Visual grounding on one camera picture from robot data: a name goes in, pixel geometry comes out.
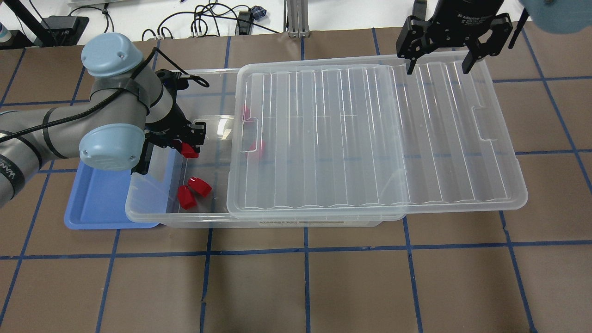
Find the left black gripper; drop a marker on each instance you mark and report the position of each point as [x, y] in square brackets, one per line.
[165, 122]

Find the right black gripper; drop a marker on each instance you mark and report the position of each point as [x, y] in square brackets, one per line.
[464, 13]

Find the red block from tray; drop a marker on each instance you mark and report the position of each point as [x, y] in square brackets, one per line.
[188, 151]

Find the clear plastic box lid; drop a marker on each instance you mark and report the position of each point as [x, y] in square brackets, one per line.
[458, 154]

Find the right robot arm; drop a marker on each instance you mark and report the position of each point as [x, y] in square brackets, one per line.
[553, 16]

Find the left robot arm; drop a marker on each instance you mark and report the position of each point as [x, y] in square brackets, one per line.
[132, 108]

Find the clear plastic storage box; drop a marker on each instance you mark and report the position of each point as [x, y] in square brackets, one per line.
[317, 145]

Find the red block front right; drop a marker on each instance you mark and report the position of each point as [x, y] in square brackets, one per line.
[199, 186]

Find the red block front left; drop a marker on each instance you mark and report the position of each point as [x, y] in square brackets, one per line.
[186, 197]

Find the red block back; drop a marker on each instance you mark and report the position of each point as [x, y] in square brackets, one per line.
[246, 113]

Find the red block middle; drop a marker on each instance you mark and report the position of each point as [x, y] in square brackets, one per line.
[256, 150]

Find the blue plastic tray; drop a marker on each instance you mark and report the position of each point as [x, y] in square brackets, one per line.
[98, 198]

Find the black box latch handle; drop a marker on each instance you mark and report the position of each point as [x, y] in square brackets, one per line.
[142, 167]

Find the aluminium frame post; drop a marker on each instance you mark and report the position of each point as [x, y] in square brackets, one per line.
[296, 18]

